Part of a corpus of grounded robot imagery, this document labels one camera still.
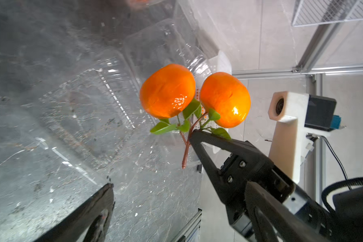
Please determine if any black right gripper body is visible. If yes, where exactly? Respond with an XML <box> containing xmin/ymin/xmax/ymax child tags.
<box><xmin>225</xmin><ymin>165</ymin><xmax>349</xmax><ymax>242</ymax></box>

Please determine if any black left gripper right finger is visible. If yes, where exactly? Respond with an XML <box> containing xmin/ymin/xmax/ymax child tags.
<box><xmin>245</xmin><ymin>182</ymin><xmax>327</xmax><ymax>242</ymax></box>

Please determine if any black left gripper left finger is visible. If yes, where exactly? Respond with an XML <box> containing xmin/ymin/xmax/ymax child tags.
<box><xmin>36</xmin><ymin>183</ymin><xmax>115</xmax><ymax>242</ymax></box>

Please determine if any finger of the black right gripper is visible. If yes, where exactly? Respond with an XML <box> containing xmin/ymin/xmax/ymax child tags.
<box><xmin>190</xmin><ymin>131</ymin><xmax>274</xmax><ymax>206</ymax></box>

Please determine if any orange six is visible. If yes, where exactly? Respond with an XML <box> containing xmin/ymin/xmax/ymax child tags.
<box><xmin>200</xmin><ymin>72</ymin><xmax>251</xmax><ymax>128</ymax></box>

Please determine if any clear plastic container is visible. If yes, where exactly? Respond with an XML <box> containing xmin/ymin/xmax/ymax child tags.
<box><xmin>18</xmin><ymin>48</ymin><xmax>206</xmax><ymax>188</ymax></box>
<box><xmin>123</xmin><ymin>18</ymin><xmax>212</xmax><ymax>90</ymax></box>

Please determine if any orange five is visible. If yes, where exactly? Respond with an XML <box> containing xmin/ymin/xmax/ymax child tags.
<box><xmin>140</xmin><ymin>64</ymin><xmax>196</xmax><ymax>119</ymax></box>

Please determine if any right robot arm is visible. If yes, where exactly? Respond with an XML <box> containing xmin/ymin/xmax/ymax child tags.
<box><xmin>190</xmin><ymin>130</ymin><xmax>363</xmax><ymax>242</ymax></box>

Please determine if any white perforated plastic basket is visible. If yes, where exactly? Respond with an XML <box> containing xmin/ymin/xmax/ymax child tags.
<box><xmin>196</xmin><ymin>50</ymin><xmax>242</xmax><ymax>129</ymax></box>

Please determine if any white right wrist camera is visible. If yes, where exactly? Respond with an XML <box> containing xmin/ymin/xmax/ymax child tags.
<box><xmin>268</xmin><ymin>91</ymin><xmax>339</xmax><ymax>183</ymax></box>

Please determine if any white wire wall basket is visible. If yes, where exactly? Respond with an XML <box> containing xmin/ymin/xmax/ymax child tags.
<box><xmin>291</xmin><ymin>0</ymin><xmax>363</xmax><ymax>27</ymax></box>

